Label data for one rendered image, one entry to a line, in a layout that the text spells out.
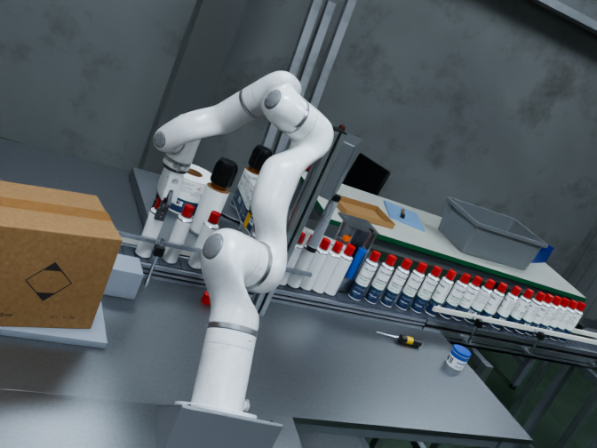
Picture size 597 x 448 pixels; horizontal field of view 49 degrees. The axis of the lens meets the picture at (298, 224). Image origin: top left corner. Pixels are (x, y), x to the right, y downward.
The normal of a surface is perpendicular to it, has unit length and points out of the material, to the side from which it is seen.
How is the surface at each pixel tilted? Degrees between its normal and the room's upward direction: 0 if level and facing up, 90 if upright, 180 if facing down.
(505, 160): 90
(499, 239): 95
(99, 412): 0
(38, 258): 90
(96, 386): 0
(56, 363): 0
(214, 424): 90
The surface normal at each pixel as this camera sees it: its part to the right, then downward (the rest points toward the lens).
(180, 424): 0.20, 0.42
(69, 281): 0.49, 0.49
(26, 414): 0.40, -0.86
